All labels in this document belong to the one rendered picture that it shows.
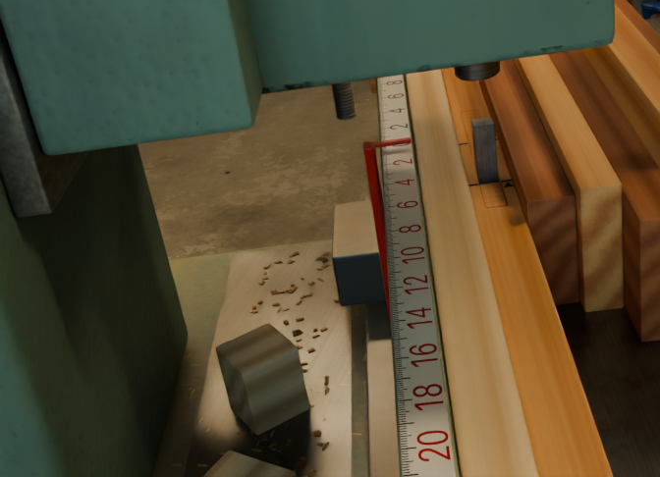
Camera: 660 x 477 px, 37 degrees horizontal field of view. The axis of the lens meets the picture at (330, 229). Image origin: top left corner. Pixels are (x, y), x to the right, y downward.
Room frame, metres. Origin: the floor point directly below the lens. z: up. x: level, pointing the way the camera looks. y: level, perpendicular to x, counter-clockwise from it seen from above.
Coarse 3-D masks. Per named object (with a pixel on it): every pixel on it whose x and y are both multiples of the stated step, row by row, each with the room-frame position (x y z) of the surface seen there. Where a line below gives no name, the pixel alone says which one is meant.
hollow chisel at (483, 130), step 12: (480, 120) 0.39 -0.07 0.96; (492, 120) 0.38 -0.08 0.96; (480, 132) 0.38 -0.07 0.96; (492, 132) 0.38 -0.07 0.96; (480, 144) 0.38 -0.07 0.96; (492, 144) 0.38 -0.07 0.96; (480, 156) 0.38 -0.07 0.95; (492, 156) 0.38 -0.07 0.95; (480, 168) 0.38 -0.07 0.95; (492, 168) 0.38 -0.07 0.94; (480, 180) 0.38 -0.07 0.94; (492, 180) 0.38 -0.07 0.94
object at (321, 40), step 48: (288, 0) 0.36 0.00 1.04; (336, 0) 0.36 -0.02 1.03; (384, 0) 0.36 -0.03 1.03; (432, 0) 0.35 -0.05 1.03; (480, 0) 0.35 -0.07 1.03; (528, 0) 0.35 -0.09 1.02; (576, 0) 0.35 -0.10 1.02; (288, 48) 0.36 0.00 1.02; (336, 48) 0.36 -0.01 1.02; (384, 48) 0.36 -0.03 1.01; (432, 48) 0.35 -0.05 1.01; (480, 48) 0.35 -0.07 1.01; (528, 48) 0.35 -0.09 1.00; (576, 48) 0.35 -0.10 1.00
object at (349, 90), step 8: (336, 88) 0.44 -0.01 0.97; (344, 88) 0.44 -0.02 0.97; (352, 88) 0.44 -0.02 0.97; (336, 96) 0.44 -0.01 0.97; (344, 96) 0.44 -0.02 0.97; (352, 96) 0.44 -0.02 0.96; (336, 104) 0.44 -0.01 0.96; (344, 104) 0.44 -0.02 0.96; (352, 104) 0.44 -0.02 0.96; (336, 112) 0.44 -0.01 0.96; (344, 112) 0.44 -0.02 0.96; (352, 112) 0.44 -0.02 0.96
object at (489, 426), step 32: (416, 96) 0.47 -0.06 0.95; (416, 128) 0.42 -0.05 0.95; (448, 128) 0.42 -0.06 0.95; (416, 160) 0.39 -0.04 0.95; (448, 160) 0.38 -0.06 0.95; (448, 192) 0.35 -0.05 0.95; (448, 224) 0.33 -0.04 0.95; (448, 256) 0.30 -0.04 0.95; (480, 256) 0.30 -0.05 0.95; (448, 288) 0.28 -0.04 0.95; (480, 288) 0.28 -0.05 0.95; (448, 320) 0.26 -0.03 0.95; (480, 320) 0.26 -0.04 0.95; (448, 352) 0.24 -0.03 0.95; (480, 352) 0.24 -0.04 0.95; (448, 384) 0.23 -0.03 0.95; (480, 384) 0.23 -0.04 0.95; (512, 384) 0.22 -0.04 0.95; (480, 416) 0.21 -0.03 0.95; (512, 416) 0.21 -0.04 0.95; (480, 448) 0.20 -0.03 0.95; (512, 448) 0.20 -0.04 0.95
